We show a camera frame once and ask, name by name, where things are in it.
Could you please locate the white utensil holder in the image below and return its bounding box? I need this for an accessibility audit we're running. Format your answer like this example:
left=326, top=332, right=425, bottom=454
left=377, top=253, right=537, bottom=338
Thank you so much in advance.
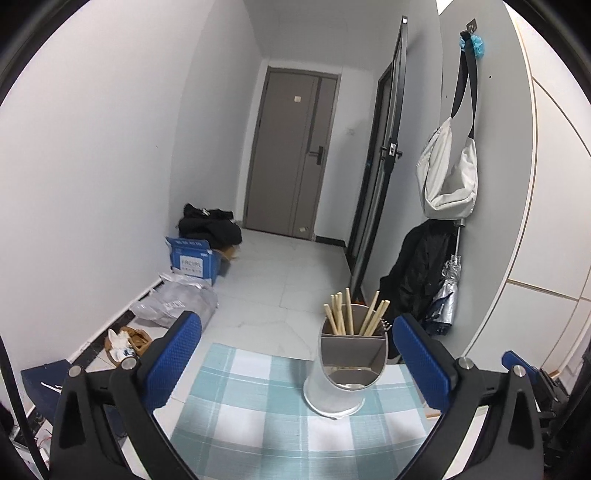
left=303, top=320, right=389, bottom=420

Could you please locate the white cabinet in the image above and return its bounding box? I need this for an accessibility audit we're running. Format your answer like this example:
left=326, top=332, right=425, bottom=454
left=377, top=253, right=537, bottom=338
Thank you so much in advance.
left=469, top=9, right=590, bottom=372

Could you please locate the white shoulder bag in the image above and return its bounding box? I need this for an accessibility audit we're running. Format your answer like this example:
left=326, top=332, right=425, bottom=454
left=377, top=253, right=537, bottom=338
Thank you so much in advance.
left=416, top=30, right=479, bottom=221

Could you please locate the blue cardboard box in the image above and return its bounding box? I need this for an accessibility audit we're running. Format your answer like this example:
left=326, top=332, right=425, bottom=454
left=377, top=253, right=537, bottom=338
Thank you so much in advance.
left=165, top=237, right=226, bottom=286

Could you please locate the grey entrance door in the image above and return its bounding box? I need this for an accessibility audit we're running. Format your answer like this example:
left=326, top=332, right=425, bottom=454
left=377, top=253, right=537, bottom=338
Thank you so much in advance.
left=243, top=68, right=339, bottom=240

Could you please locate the tan shoe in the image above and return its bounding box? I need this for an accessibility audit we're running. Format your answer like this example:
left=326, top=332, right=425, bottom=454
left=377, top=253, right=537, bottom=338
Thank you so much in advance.
left=120, top=326, right=152, bottom=356
left=104, top=327, right=137, bottom=367

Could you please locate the teal plaid placemat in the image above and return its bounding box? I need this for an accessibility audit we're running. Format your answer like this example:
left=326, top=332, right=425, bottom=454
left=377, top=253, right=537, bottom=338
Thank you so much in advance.
left=171, top=344, right=432, bottom=479

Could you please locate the navy Jordan shoe box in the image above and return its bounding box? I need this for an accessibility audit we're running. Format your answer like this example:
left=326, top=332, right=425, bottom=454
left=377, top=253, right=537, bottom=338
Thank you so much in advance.
left=21, top=359, right=71, bottom=423

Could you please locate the black framed glass door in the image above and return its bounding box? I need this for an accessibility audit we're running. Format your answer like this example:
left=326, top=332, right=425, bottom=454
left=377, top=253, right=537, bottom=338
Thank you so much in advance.
left=346, top=15, right=409, bottom=300

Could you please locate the black hanging jacket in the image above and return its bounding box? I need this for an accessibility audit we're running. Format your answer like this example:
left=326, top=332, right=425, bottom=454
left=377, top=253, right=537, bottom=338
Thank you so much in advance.
left=379, top=219, right=457, bottom=323

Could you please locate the grey plastic mailer bag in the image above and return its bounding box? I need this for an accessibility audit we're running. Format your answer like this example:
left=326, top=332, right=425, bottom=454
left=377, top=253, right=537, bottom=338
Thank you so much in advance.
left=130, top=272, right=218, bottom=328

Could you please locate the black clothes pile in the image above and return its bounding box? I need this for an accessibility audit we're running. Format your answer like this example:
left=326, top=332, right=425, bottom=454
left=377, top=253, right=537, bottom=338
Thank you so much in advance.
left=177, top=203, right=242, bottom=250

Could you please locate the silver folded umbrella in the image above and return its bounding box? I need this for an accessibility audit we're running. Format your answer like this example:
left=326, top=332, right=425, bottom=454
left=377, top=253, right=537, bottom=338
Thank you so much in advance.
left=425, top=219, right=466, bottom=336

